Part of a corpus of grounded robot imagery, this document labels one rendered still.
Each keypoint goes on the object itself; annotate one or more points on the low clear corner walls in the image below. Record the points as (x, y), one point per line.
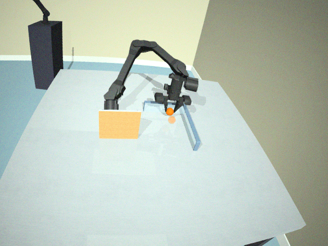
(161, 108)

